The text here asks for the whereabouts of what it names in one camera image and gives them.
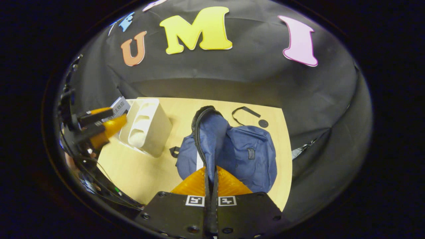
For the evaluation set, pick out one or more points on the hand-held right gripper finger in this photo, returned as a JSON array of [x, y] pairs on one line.
[[215, 217], [208, 217]]

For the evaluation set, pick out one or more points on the blue schoolbag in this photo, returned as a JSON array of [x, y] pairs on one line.
[[252, 166]]

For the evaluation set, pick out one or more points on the white bookshelf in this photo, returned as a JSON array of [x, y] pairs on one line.
[[152, 132]]

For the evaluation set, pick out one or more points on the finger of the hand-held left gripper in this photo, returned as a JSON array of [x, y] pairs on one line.
[[113, 127], [94, 118]]

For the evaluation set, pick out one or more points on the white book with printed cover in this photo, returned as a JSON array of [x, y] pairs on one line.
[[119, 105]]

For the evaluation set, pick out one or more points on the black round desk grommet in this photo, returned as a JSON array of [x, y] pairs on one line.
[[263, 123]]

